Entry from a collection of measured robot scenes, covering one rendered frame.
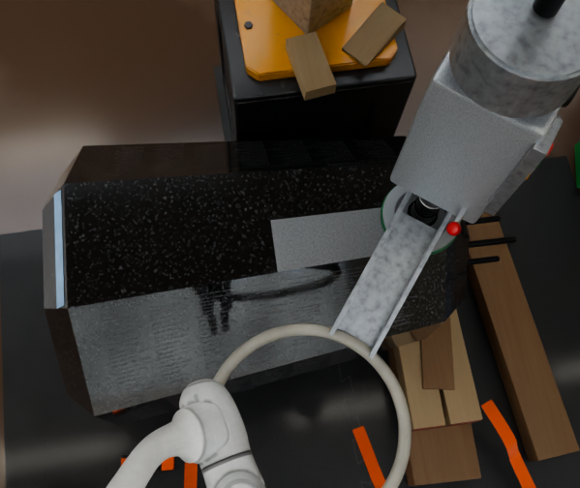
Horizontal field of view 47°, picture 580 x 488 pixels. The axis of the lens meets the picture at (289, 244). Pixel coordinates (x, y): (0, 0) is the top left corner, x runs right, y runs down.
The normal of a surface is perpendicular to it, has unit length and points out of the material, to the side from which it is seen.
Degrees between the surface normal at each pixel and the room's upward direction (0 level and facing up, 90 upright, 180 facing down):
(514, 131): 90
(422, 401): 0
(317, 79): 0
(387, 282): 16
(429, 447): 0
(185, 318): 45
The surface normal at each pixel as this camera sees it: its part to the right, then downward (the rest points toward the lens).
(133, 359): 0.16, 0.42
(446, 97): -0.50, 0.81
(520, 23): 0.04, -0.33
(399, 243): -0.10, -0.11
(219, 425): 0.49, -0.47
